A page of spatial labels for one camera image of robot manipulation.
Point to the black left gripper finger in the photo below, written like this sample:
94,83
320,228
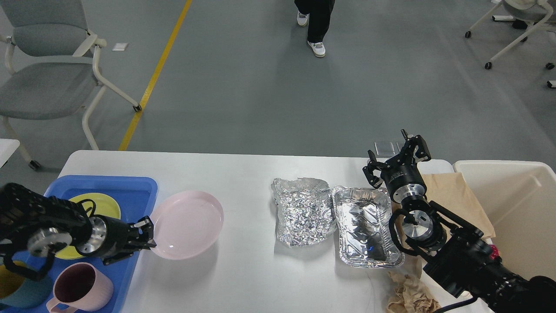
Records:
141,234
121,255

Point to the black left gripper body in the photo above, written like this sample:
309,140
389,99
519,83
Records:
111,238

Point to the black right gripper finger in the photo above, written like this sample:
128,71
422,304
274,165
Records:
371,167
414,150

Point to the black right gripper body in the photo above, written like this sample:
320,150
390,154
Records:
403,179

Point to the pink mug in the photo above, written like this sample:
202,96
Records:
80,287

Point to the pink plate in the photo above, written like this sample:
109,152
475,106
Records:
186,224

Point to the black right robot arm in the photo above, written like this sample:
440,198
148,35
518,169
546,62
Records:
457,258

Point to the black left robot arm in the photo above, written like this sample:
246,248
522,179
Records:
43,226

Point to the yellow plate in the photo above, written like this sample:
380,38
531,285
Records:
105,205

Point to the clear floor plate left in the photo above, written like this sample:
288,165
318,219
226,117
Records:
385,148

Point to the aluminium foil tray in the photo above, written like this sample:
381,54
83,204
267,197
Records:
362,216

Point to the blue plastic tray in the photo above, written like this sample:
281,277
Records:
136,198

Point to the brown paper bag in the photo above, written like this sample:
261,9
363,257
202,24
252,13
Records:
452,192

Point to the crumpled aluminium foil sheet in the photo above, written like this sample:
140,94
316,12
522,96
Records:
305,212

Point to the blue yellow cup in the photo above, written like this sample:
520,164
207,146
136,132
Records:
17,292

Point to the beige plastic bin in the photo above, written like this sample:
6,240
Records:
519,199

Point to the crumpled brown paper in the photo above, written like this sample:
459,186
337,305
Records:
410,296

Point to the red crushed can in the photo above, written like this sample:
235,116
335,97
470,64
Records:
495,252

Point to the white side table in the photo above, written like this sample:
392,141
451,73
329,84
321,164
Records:
7,148

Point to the person in black trousers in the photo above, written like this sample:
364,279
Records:
316,14

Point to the grey office chair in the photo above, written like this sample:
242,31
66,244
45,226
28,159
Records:
52,90

